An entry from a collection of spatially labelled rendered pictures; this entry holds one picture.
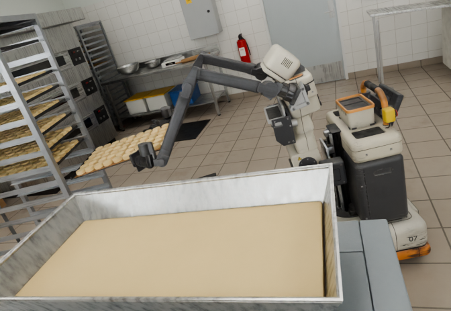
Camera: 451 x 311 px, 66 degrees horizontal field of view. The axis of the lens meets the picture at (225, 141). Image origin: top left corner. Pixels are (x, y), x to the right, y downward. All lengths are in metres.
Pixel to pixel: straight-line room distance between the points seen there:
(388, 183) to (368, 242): 1.34
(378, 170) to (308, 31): 3.98
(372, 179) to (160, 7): 4.92
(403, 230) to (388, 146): 0.50
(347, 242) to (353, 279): 0.08
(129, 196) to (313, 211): 0.38
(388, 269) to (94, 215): 0.58
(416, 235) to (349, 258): 1.57
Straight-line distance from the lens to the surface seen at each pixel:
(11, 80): 1.95
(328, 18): 5.66
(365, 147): 1.86
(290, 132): 1.88
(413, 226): 2.18
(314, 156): 1.99
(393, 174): 1.99
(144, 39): 6.42
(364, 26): 5.67
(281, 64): 1.80
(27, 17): 2.28
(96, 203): 0.82
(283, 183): 0.64
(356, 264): 0.64
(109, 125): 5.61
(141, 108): 6.07
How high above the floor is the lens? 1.62
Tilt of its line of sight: 22 degrees down
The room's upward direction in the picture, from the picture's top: 16 degrees counter-clockwise
